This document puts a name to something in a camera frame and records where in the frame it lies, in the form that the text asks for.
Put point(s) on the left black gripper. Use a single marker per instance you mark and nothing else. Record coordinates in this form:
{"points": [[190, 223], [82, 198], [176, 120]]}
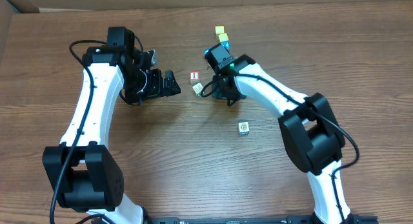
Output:
{"points": [[156, 89]]}

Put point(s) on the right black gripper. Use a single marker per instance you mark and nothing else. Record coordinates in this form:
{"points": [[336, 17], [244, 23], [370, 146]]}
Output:
{"points": [[217, 90]]}

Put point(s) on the wooden letter K block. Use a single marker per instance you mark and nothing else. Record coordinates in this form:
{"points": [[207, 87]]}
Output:
{"points": [[197, 88]]}

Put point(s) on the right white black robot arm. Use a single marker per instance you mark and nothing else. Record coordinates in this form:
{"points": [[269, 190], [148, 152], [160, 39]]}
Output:
{"points": [[311, 135]]}

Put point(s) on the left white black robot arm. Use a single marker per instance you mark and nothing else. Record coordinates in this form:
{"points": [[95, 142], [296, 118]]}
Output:
{"points": [[82, 172]]}

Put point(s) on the red letter I block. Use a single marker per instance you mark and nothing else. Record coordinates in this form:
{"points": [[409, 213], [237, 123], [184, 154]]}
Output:
{"points": [[194, 77]]}

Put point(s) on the blue letter L block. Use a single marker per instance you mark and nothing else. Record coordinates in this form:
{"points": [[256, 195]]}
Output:
{"points": [[206, 51]]}

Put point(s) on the blue letter X block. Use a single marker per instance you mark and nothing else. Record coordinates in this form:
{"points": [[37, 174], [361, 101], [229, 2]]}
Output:
{"points": [[226, 44]]}

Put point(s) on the wooden block on table centre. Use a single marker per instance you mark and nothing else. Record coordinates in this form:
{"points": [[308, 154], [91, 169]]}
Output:
{"points": [[243, 128]]}

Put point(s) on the yellow block near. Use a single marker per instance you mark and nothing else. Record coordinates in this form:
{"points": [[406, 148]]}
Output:
{"points": [[223, 37]]}

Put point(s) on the yellow block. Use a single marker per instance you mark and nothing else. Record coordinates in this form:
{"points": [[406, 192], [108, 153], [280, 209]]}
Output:
{"points": [[223, 37], [219, 30]]}

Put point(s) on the yellow block far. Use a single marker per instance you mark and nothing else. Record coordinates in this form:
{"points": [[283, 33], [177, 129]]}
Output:
{"points": [[219, 30]]}

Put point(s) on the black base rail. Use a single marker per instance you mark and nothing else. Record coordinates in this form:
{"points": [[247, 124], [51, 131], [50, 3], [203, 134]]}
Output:
{"points": [[354, 219]]}

